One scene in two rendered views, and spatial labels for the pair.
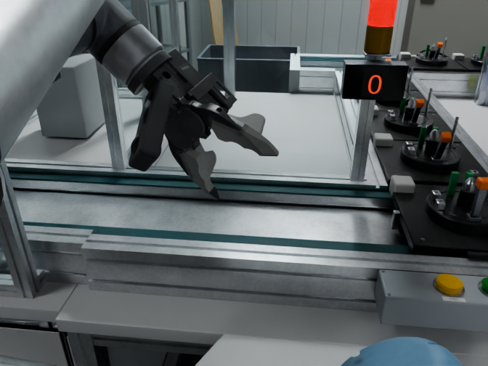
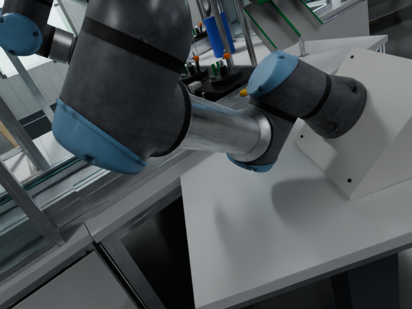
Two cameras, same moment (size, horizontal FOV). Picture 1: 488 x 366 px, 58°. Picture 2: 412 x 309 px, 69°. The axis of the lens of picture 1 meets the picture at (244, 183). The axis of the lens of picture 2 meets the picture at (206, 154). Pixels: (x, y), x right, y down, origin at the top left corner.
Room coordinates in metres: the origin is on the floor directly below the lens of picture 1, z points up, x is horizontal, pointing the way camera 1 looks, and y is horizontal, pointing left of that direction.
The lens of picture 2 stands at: (-0.20, 0.37, 1.32)
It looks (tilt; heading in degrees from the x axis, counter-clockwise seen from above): 28 degrees down; 329
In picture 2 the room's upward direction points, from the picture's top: 22 degrees counter-clockwise
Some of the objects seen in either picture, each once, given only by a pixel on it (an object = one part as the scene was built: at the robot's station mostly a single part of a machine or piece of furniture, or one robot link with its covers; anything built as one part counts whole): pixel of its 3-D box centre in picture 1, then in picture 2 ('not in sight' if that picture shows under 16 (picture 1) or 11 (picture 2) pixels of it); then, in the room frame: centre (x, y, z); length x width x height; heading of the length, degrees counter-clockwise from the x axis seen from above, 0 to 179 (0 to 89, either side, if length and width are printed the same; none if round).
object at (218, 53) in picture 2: not in sight; (219, 35); (1.48, -1.12, 0.99); 0.16 x 0.16 x 0.27
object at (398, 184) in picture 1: (401, 187); (195, 87); (0.86, -0.35, 0.97); 0.05 x 0.05 x 0.04; 84
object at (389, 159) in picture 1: (432, 144); (191, 68); (1.00, -0.47, 1.01); 0.24 x 0.24 x 0.13; 84
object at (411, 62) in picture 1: (433, 52); not in sight; (2.05, -0.86, 1.01); 0.24 x 0.24 x 0.13; 84
